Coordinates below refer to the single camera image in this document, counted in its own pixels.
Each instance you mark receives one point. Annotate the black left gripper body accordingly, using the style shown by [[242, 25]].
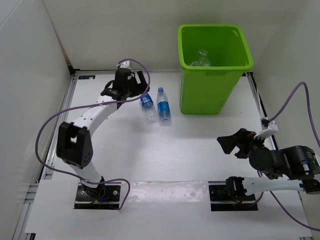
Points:
[[131, 89]]

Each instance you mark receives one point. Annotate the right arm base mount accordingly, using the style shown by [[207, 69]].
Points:
[[220, 201]]

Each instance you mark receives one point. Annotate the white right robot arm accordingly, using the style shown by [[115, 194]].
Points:
[[293, 168]]

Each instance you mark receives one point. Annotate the green plastic bin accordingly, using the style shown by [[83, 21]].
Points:
[[205, 90]]

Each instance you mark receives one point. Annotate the clear crinkled plastic bottle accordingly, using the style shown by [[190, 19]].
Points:
[[203, 53]]

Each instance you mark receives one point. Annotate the small blue sticker label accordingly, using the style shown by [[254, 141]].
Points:
[[86, 77]]

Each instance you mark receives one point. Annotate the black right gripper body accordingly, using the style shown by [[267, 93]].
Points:
[[246, 138]]

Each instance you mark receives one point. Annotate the dark blue label bottle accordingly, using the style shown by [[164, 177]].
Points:
[[148, 109]]

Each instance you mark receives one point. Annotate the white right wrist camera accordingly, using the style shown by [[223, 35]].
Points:
[[269, 128]]

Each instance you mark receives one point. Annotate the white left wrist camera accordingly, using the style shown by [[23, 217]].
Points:
[[125, 64]]

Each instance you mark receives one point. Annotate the green label clear bottle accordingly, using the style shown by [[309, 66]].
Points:
[[201, 62]]

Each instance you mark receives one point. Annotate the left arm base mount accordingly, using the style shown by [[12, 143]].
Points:
[[107, 198]]

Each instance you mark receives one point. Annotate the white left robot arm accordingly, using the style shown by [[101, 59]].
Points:
[[74, 144]]

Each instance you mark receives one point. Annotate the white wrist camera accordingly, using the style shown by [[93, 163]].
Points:
[[269, 128], [125, 64]]

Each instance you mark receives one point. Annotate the blue label water bottle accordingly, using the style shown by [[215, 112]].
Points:
[[163, 107]]

